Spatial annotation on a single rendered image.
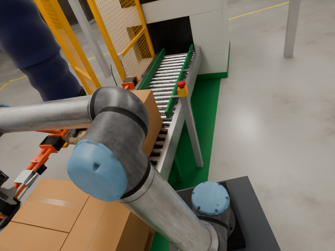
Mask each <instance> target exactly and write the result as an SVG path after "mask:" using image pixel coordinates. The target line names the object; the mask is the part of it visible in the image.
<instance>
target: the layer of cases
mask: <svg viewBox="0 0 335 251"><path fill-rule="evenodd" d="M149 228H150V226H149V225H147V224H146V223H145V222H144V221H142V220H141V219H140V218H139V217H137V216H136V215H135V214H133V213H132V212H131V211H130V210H128V209H127V208H126V207H125V206H123V205H122V204H121V203H119V202H118V201H114V202H106V201H102V200H99V199H96V198H94V197H92V196H91V195H90V194H86V193H85V192H83V191H82V190H81V189H79V188H78V187H77V186H76V185H75V184H74V183H73V182H72V181H66V180H56V179H46V178H42V180H41V181H40V182H39V184H38V185H37V186H36V188H35V189H34V190H33V192H32V193H31V194H30V196H29V197H28V198H27V199H26V201H25V202H24V203H23V205H22V206H21V207H20V209H19V210H18V211H17V213H16V214H15V215H14V217H13V218H12V219H11V222H9V223H8V225H7V226H6V227H5V228H4V230H3V231H2V232H1V234H0V251H143V248H144V244H145V241H146V238H147V234H148V231H149Z"/></svg>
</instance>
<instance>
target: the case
mask: <svg viewBox="0 0 335 251"><path fill-rule="evenodd" d="M131 92H133V93H134V94H135V95H136V96H138V97H139V98H140V99H141V101H142V102H143V103H144V105H145V107H146V109H147V111H148V114H149V119H150V127H149V132H148V135H147V137H146V139H145V142H144V144H143V147H142V151H143V152H144V153H145V154H146V156H147V157H148V158H149V156H150V154H151V151H152V149H153V146H154V144H155V142H156V140H157V137H158V135H159V132H160V130H161V127H162V125H163V120H162V118H161V115H160V112H159V109H158V106H157V104H156V101H155V98H154V95H153V92H152V89H148V90H133V91H131ZM85 132H86V131H84V132H82V134H81V135H80V136H79V137H81V136H82V135H84V134H85Z"/></svg>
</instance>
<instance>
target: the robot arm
mask: <svg viewBox="0 0 335 251"><path fill-rule="evenodd" d="M149 127H150V119H149V114H148V111H147V109H146V107H145V105H144V103H143V102H142V101H141V99H140V98H139V97H138V96H136V95H135V94H134V93H133V92H131V91H129V90H127V89H125V88H122V87H117V86H106V87H101V88H98V89H96V90H95V91H94V92H93V94H92V95H88V96H81V97H74V98H67V99H60V100H53V101H47V102H40V103H33V104H26V105H19V106H12V107H11V106H10V105H8V104H5V103H0V137H1V136H2V135H3V134H4V133H11V132H22V131H39V130H57V129H74V128H88V129H87V131H86V132H85V134H84V135H83V137H82V138H81V140H80V141H79V142H78V143H77V144H76V145H75V147H74V150H73V153H72V155H71V156H70V158H69V160H68V162H67V173H68V176H69V178H70V179H71V181H72V182H73V183H74V184H75V185H76V186H77V187H78V188H79V189H81V190H82V191H83V192H85V193H86V194H90V195H91V196H92V197H94V198H96V199H99V200H102V201H106V202H114V201H118V202H119V203H121V204H122V205H123V206H125V207H126V208H127V209H128V210H130V211H131V212H132V213H133V214H135V215H136V216H137V217H139V218H140V219H141V220H142V221H144V222H145V223H146V224H147V225H149V226H150V227H151V228H152V229H154V230H155V231H156V232H158V233H159V234H160V235H161V236H163V237H164V238H165V239H166V240H168V241H169V242H170V243H172V244H173V245H174V246H175V247H177V249H178V251H227V240H228V237H230V235H231V234H232V233H233V231H234V228H235V216H234V213H233V211H232V209H231V208H230V198H229V195H228V192H227V190H226V189H225V188H224V187H223V186H222V185H221V184H219V183H217V182H213V181H206V182H203V183H200V184H198V185H197V186H196V187H195V188H194V190H193V192H192V196H191V201H192V205H193V209H192V210H191V209H190V208H189V207H188V205H187V204H186V203H185V202H184V201H183V199H182V198H181V197H180V196H179V195H178V194H177V193H176V192H175V190H174V189H173V188H172V187H171V186H170V185H169V183H168V182H167V181H166V180H165V179H164V177H163V176H162V175H161V174H160V173H159V172H158V170H157V169H156V168H155V167H154V166H153V164H152V163H151V161H150V159H149V158H148V157H147V156H146V154H145V153H144V152H143V151H142V147H143V144H144V142H145V139H146V137H147V135H148V132H149ZM3 174H4V173H3V172H2V171H1V170H0V199H2V200H4V201H5V202H7V203H9V204H11V205H15V204H17V202H16V201H15V200H13V197H14V195H15V193H16V191H17V188H16V187H11V188H9V189H6V188H3V187H2V188H1V186H2V185H3V183H4V182H6V181H7V180H8V179H9V177H8V176H7V175H6V174H4V175H3Z"/></svg>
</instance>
